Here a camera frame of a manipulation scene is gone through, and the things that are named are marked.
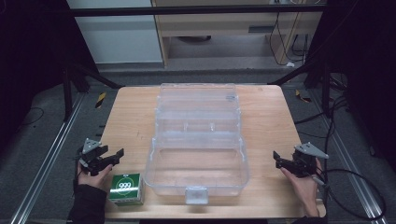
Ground silver metal floor rail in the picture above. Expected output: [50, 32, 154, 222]
[8, 92, 87, 224]
[309, 89, 389, 224]

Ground person's right hand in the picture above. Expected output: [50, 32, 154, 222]
[279, 158, 323, 218]

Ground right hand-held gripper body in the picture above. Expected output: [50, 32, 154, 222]
[290, 142, 330, 179]

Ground white cabinet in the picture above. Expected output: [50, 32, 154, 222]
[65, 0, 164, 65]

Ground thin black floor cable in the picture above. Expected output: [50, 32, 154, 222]
[18, 106, 45, 128]

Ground light wooden desk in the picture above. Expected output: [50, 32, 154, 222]
[150, 0, 324, 67]

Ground person's left hand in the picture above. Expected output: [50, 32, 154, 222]
[77, 161, 114, 191]

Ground green and white carton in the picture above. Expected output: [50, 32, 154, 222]
[107, 173, 145, 207]

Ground black metal stand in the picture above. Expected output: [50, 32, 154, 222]
[267, 57, 332, 119]
[61, 61, 125, 123]

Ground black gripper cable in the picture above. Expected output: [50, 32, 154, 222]
[312, 169, 388, 221]

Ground black horizontal frame bar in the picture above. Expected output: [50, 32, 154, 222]
[69, 4, 327, 18]

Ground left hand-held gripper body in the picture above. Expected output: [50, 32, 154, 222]
[76, 137, 110, 177]

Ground black floor cable bundle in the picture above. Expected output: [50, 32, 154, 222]
[293, 73, 353, 175]

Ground black curtain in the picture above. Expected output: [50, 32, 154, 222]
[304, 0, 396, 175]
[0, 0, 100, 153]

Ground black hanging cables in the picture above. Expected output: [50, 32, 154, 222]
[268, 11, 311, 67]

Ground yellow and black tape strip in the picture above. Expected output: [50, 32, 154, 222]
[294, 89, 313, 104]
[94, 91, 107, 109]

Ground clear plastic storage box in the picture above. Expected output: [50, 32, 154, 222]
[144, 82, 250, 205]

